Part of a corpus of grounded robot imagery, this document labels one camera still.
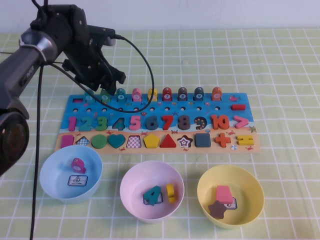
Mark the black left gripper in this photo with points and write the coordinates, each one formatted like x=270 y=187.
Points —
x=87 y=65

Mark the green fish piece number three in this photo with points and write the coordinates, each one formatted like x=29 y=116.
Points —
x=105 y=97

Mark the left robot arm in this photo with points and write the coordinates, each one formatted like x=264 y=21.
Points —
x=15 y=70

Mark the turquoise fish piece number two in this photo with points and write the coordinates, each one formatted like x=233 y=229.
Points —
x=89 y=98

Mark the teal fish piece number four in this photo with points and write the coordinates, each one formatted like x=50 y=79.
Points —
x=120 y=95

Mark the pink fish piece number five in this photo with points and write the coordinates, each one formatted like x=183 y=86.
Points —
x=136 y=95

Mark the teal number two piece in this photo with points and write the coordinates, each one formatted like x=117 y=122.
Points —
x=85 y=129

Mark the green circle shape piece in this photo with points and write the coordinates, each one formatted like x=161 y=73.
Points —
x=99 y=141

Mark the yellow fish piece number six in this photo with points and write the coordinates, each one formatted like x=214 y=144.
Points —
x=155 y=96

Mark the teal heart shape piece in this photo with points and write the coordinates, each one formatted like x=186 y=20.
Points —
x=116 y=141

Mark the slate number six piece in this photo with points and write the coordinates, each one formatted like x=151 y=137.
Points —
x=150 y=125

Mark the magenta rectangle shape piece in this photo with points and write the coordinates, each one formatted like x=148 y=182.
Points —
x=67 y=141

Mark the red fish piece number seven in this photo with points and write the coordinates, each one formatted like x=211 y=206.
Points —
x=167 y=95

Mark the yellow pentagon shape piece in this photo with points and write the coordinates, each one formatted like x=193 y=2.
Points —
x=151 y=142

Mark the magenta fish piece number one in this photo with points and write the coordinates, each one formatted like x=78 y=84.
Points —
x=78 y=165

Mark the brown fish piece number eight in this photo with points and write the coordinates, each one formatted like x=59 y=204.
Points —
x=182 y=95

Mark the red triangle shape piece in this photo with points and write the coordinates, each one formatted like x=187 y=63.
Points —
x=168 y=143

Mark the slate fish piece number nine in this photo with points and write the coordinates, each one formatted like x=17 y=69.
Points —
x=199 y=95

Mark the pink plastic bowl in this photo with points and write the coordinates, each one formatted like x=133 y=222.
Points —
x=140 y=177

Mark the light blue plastic bowl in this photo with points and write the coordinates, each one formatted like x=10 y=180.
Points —
x=55 y=180

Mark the slate square shape piece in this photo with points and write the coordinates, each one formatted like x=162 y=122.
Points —
x=203 y=140

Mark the orange fish piece number ten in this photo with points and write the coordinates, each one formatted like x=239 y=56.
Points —
x=217 y=94

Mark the blue wooden puzzle board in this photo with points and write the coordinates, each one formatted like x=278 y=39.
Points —
x=225 y=102

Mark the yellow number piece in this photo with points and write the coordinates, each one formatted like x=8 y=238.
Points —
x=170 y=192

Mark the orange plus sign piece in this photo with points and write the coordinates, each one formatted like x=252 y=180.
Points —
x=222 y=140

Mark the red minus sign piece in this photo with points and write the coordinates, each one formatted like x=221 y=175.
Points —
x=238 y=107

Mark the pink greater-than sign piece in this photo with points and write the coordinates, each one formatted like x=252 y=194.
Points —
x=243 y=122

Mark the yellow equals sign piece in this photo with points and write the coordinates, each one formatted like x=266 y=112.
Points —
x=238 y=140

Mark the pink trapezoid shape piece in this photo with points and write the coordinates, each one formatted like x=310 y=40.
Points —
x=223 y=195

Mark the brown star shape piece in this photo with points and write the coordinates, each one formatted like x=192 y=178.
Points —
x=217 y=210

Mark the yellow plastic bowl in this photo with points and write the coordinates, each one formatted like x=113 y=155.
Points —
x=245 y=185

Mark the blue-framed label sticker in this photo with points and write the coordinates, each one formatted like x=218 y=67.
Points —
x=160 y=198
x=231 y=205

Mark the green checked tablecloth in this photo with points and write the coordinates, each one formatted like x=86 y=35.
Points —
x=225 y=62

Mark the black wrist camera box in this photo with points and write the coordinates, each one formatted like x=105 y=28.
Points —
x=102 y=33

